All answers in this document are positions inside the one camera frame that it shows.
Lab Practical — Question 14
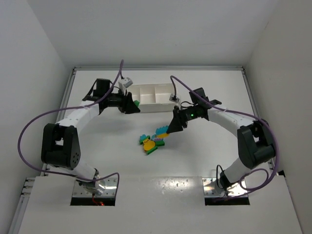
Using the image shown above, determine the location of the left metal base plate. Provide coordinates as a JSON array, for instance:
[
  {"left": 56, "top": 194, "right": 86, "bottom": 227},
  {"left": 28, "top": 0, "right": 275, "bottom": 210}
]
[{"left": 72, "top": 177, "right": 118, "bottom": 198}]

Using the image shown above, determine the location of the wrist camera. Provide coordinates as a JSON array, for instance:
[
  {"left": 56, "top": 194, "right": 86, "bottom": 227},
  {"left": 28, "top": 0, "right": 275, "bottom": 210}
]
[
  {"left": 169, "top": 94, "right": 180, "bottom": 103},
  {"left": 118, "top": 77, "right": 133, "bottom": 95}
]

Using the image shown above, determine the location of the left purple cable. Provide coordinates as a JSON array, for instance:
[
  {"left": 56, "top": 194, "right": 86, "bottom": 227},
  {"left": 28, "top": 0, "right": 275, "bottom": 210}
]
[{"left": 18, "top": 59, "right": 124, "bottom": 182}]

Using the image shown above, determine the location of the yellow lego plate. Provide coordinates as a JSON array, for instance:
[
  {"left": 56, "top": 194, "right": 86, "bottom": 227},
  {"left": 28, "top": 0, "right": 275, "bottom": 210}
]
[{"left": 157, "top": 133, "right": 169, "bottom": 138}]

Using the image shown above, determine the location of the green lego plate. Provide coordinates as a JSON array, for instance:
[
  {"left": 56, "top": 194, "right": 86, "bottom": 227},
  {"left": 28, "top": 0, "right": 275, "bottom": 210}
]
[
  {"left": 145, "top": 146, "right": 158, "bottom": 155},
  {"left": 140, "top": 135, "right": 150, "bottom": 145}
]

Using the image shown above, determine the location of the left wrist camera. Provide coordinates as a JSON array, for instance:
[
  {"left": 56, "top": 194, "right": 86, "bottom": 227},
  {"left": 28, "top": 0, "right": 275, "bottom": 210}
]
[{"left": 118, "top": 77, "right": 133, "bottom": 95}]

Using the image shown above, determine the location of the green lego plate under teal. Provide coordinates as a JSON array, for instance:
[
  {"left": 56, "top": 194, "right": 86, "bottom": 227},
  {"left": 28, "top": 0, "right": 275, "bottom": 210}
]
[{"left": 140, "top": 135, "right": 150, "bottom": 145}]

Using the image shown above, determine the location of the teal frog lily lego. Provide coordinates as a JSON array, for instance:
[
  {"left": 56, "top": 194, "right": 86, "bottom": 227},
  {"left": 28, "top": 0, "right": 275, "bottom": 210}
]
[{"left": 151, "top": 135, "right": 163, "bottom": 142}]

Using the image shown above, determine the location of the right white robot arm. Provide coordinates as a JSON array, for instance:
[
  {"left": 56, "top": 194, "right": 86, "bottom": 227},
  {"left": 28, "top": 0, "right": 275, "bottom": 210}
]
[{"left": 166, "top": 88, "right": 279, "bottom": 190}]

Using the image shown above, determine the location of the teal 2x4 lego brick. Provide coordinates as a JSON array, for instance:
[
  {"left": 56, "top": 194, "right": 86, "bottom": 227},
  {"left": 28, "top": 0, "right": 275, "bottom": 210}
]
[{"left": 156, "top": 125, "right": 168, "bottom": 136}]

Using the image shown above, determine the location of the green curved lego brick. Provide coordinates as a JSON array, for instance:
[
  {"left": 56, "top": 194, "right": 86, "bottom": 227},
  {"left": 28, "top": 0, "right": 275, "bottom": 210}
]
[{"left": 155, "top": 140, "right": 165, "bottom": 147}]

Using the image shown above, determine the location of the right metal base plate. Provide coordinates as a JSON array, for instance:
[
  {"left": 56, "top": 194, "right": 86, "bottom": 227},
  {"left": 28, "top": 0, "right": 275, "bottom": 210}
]
[{"left": 202, "top": 177, "right": 248, "bottom": 198}]

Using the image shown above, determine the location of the white three-compartment tray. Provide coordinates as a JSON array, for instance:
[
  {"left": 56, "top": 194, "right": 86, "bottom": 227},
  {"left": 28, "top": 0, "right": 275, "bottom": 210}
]
[{"left": 127, "top": 83, "right": 180, "bottom": 113}]

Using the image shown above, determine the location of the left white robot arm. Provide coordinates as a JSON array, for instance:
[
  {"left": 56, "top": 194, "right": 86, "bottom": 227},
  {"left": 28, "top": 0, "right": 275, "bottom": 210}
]
[{"left": 41, "top": 78, "right": 140, "bottom": 195}]

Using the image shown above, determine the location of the metal base plate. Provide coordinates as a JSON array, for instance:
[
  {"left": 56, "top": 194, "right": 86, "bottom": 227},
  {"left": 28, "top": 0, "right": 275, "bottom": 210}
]
[
  {"left": 202, "top": 177, "right": 248, "bottom": 198},
  {"left": 72, "top": 177, "right": 118, "bottom": 198}
]

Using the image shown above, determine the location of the yellow round face lego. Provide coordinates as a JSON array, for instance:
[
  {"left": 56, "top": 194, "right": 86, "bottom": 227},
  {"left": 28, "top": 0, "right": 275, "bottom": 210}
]
[{"left": 143, "top": 140, "right": 156, "bottom": 152}]

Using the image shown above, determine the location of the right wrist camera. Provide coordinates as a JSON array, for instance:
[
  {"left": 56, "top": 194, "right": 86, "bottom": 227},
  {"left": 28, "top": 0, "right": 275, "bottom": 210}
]
[{"left": 169, "top": 94, "right": 180, "bottom": 103}]

